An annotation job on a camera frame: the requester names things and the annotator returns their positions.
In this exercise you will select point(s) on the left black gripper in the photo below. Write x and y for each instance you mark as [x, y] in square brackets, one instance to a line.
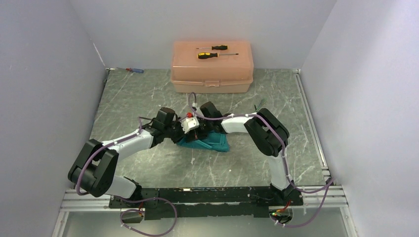
[182, 134]

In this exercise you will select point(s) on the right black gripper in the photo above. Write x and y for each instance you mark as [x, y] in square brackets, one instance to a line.
[199, 119]

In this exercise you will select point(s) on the teal cloth napkin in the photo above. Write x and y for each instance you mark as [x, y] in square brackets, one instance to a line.
[214, 142]

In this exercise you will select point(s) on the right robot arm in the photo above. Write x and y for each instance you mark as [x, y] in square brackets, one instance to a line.
[268, 134]

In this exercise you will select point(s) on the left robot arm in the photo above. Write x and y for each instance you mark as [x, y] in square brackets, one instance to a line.
[94, 170]

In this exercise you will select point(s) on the pink plastic toolbox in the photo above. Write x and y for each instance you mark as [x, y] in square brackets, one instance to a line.
[225, 74]

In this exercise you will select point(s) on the large yellow-black screwdriver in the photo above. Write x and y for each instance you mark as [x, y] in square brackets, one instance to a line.
[208, 55]

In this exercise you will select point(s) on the small yellow-black screwdriver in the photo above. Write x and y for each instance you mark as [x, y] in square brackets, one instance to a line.
[218, 47]

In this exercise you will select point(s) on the red-blue screwdriver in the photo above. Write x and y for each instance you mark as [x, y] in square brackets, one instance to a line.
[133, 70]

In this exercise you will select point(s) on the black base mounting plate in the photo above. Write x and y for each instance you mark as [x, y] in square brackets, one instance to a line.
[256, 201]

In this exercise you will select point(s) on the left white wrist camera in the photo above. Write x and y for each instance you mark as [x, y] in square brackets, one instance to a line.
[189, 123]

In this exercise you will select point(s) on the aluminium frame rail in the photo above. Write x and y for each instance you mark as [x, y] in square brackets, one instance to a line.
[72, 202]

